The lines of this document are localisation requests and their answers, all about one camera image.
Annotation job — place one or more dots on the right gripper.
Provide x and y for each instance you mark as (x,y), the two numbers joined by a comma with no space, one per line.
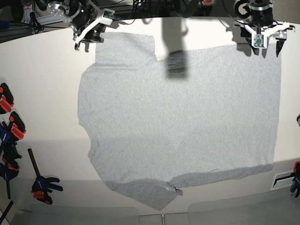
(79,22)

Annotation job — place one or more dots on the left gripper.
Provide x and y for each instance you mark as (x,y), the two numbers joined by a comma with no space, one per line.
(248,30)

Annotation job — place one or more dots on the grey T-shirt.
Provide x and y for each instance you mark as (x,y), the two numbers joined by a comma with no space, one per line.
(196,118)

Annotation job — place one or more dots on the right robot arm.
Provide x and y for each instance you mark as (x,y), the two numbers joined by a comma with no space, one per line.
(68,9)

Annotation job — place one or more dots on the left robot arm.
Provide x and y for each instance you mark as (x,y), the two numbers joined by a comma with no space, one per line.
(258,15)

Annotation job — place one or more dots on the orange black clamp upper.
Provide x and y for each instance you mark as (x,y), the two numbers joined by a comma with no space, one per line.
(6,99)

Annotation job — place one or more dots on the orange black clamp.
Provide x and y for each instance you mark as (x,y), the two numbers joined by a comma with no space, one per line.
(16,127)
(6,99)

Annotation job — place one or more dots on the orange black clamp lower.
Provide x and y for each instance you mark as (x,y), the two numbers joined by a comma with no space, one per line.
(16,127)

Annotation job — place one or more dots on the blue black clamp left edge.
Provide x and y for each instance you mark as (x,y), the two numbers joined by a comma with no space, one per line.
(9,168)

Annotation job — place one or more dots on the blue black bar clamp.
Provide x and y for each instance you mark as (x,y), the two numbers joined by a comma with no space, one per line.
(42,186)

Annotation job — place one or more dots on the white label plate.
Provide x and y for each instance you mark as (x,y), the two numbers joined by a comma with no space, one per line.
(282,180)

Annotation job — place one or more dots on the blue clamp right edge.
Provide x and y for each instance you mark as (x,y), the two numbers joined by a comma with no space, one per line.
(295,187)

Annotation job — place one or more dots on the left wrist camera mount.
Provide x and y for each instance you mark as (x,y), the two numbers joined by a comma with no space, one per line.
(258,37)

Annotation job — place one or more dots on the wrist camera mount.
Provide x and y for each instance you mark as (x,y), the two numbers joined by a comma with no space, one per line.
(258,37)
(91,32)

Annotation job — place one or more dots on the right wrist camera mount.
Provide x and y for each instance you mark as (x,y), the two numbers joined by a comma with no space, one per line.
(91,32)

